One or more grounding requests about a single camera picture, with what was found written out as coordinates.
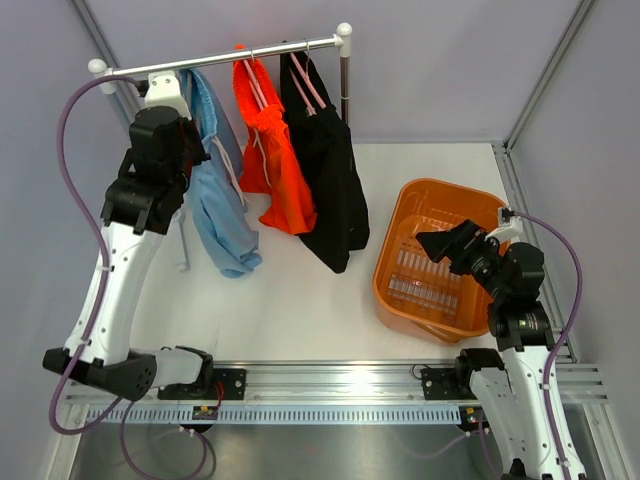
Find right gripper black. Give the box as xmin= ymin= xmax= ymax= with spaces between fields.
xmin=417 ymin=218 xmax=509 ymax=301

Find light blue shorts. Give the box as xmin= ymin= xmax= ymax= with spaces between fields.
xmin=179 ymin=69 xmax=262 ymax=279

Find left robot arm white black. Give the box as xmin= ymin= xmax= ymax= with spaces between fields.
xmin=43 ymin=105 xmax=215 ymax=401

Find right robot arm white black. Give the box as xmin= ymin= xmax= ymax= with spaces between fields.
xmin=415 ymin=220 xmax=587 ymax=479

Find orange shorts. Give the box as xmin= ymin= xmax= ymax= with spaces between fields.
xmin=232 ymin=57 xmax=317 ymax=235

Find black shorts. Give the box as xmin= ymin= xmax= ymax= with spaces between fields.
xmin=279 ymin=51 xmax=370 ymax=274

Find orange plastic basket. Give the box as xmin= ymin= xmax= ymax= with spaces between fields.
xmin=372 ymin=178 xmax=505 ymax=344

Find silver white clothes rack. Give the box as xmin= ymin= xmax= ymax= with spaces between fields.
xmin=74 ymin=34 xmax=344 ymax=258

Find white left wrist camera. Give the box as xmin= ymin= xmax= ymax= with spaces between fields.
xmin=135 ymin=70 xmax=193 ymax=120

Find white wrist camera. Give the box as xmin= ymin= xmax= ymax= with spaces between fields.
xmin=487 ymin=207 xmax=524 ymax=244
xmin=135 ymin=70 xmax=193 ymax=120

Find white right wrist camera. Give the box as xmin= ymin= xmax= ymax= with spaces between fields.
xmin=487 ymin=207 xmax=524 ymax=244

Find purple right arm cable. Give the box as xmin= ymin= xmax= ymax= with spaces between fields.
xmin=512 ymin=209 xmax=584 ymax=480

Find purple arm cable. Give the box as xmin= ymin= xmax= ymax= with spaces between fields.
xmin=512 ymin=209 xmax=584 ymax=480
xmin=48 ymin=75 xmax=144 ymax=435

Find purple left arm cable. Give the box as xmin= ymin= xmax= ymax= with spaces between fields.
xmin=48 ymin=75 xmax=144 ymax=435

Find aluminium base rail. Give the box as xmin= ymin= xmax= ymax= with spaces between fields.
xmin=63 ymin=361 xmax=608 ymax=405

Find white slotted cable duct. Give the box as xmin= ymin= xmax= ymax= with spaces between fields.
xmin=105 ymin=404 xmax=462 ymax=425

